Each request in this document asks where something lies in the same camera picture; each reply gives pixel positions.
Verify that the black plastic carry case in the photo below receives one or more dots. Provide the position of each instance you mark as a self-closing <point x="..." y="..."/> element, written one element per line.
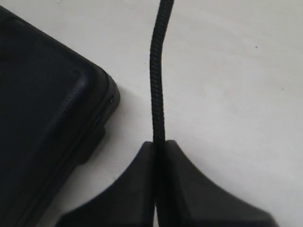
<point x="54" y="104"/>

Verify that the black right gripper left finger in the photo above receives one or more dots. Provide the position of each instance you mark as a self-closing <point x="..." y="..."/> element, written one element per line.
<point x="128" y="202"/>

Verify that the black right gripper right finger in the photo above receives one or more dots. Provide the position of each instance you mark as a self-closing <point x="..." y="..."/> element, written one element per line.
<point x="190" y="199"/>

